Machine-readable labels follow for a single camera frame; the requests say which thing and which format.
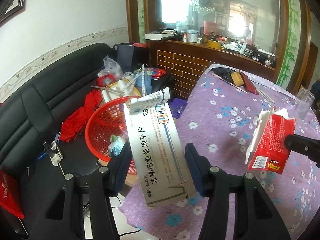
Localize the torn red carton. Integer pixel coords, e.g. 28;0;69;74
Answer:
245;107;296;174

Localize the teal cartoon tissue pack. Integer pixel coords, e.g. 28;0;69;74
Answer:
108;134;127;157

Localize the long white medicine box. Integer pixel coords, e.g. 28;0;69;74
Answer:
123;88;196;208

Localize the clear glass cup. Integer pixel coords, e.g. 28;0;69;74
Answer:
295;87;315;119

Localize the white power adapter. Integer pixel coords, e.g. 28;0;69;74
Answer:
43;141;63;166

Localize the black leather sofa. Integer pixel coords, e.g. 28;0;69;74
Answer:
1;43;117;239

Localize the dark red pouch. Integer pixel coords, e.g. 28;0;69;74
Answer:
239;72;259;95

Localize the red cloth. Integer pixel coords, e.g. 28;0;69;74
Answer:
59;90;103;142

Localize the purple floral tablecloth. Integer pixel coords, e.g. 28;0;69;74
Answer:
120;65;319;239

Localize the red plastic mesh basket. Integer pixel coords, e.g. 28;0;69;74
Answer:
85;96;131;163

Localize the purple paper bag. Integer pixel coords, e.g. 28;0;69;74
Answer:
169;98;188;119

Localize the yellow basin with rolls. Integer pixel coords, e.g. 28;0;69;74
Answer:
101;79;141;103

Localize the wooden counter cabinet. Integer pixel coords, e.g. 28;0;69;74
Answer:
146;40;276;99

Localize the clear plastic bag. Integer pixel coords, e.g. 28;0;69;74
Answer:
97;56;123;80

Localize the blue cloth bundle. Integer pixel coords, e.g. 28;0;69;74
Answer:
137;73;152;95

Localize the dark blue paper bag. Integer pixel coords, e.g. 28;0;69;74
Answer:
113;43;149;73

